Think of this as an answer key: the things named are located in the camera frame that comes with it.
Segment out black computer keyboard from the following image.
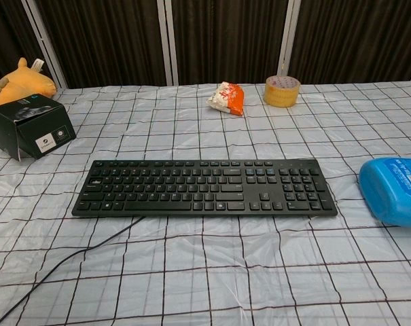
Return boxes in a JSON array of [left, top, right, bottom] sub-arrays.
[[71, 158, 338, 219]]

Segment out orange white snack packet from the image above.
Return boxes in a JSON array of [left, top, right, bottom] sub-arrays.
[[207, 81, 246, 117]]

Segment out white checked tablecloth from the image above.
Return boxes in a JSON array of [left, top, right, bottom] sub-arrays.
[[0, 79, 411, 326]]

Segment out yellow packing tape roll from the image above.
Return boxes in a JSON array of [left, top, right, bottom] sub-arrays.
[[262, 75, 302, 109]]

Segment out black cardboard product box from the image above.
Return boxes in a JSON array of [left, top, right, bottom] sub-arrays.
[[0, 93, 77, 162]]

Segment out blue plastic detergent bottle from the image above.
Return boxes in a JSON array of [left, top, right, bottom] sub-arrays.
[[358, 156, 411, 228]]

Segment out orange plush toy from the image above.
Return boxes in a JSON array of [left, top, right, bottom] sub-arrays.
[[0, 57, 58, 107]]

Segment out white folding screen frame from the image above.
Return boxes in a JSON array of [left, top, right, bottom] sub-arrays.
[[20, 0, 411, 89]]

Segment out black keyboard cable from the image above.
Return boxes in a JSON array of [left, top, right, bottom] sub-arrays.
[[0, 215, 145, 326]]

